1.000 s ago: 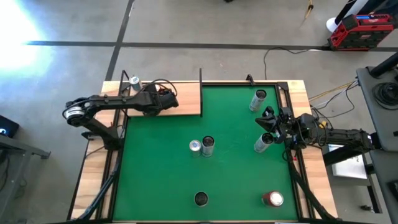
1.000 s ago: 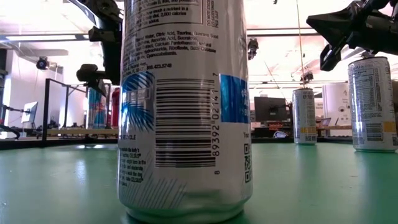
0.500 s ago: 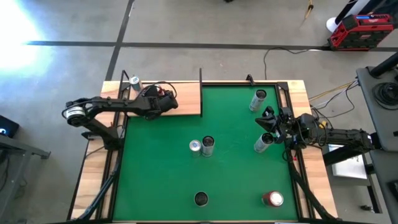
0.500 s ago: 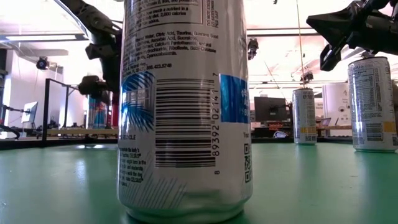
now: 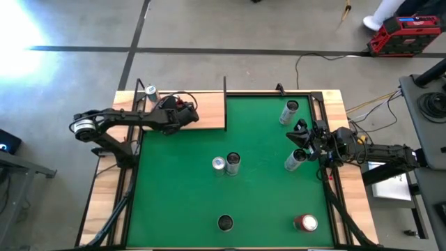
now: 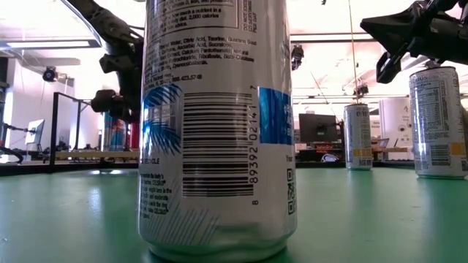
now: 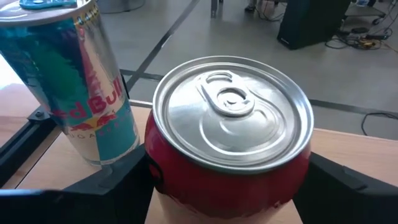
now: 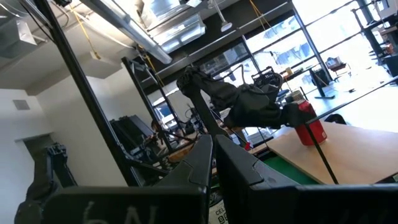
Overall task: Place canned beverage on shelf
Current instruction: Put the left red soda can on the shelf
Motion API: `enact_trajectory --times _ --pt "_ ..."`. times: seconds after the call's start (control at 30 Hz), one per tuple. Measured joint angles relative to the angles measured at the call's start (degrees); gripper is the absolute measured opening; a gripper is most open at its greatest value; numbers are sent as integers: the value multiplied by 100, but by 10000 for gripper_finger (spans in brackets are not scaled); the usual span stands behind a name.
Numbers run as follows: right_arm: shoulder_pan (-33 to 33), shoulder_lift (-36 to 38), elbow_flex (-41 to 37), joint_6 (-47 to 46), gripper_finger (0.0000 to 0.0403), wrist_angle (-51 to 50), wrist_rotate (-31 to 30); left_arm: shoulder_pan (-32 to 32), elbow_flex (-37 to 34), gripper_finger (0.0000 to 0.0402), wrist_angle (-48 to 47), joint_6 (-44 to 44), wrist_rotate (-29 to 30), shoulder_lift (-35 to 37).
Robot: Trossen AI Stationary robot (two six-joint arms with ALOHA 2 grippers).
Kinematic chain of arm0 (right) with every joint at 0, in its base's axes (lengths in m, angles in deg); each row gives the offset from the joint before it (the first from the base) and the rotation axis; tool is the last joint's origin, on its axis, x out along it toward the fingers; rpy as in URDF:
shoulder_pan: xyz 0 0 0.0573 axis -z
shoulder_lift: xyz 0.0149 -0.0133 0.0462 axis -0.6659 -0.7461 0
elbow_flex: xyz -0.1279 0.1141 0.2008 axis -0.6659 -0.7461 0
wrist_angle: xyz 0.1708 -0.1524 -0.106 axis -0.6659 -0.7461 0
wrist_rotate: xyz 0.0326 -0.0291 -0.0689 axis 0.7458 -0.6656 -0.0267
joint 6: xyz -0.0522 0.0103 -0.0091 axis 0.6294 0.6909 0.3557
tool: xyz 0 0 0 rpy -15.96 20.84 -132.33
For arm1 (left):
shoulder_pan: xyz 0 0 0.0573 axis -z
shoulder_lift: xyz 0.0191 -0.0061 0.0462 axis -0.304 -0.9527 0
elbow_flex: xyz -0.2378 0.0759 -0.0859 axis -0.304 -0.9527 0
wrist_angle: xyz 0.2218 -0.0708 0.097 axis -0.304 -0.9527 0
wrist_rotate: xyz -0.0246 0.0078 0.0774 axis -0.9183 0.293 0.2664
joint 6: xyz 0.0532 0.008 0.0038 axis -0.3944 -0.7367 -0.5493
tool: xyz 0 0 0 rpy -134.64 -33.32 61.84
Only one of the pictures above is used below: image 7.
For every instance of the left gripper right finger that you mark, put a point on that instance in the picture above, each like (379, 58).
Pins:
(357, 199)

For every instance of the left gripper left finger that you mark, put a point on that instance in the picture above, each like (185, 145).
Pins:
(62, 208)

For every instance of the teal Red Bull can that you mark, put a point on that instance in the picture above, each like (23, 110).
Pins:
(71, 93)

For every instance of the red Coca-Cola can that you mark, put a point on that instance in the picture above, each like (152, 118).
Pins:
(230, 193)

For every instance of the wooden shelf board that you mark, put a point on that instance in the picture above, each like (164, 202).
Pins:
(357, 155)

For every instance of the black floor cabinet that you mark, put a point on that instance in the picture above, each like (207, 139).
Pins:
(311, 21)

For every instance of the grey wheeled trolley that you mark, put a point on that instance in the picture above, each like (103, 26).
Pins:
(363, 11)

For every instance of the black table border frame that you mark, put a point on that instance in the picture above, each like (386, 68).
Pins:
(18, 146)

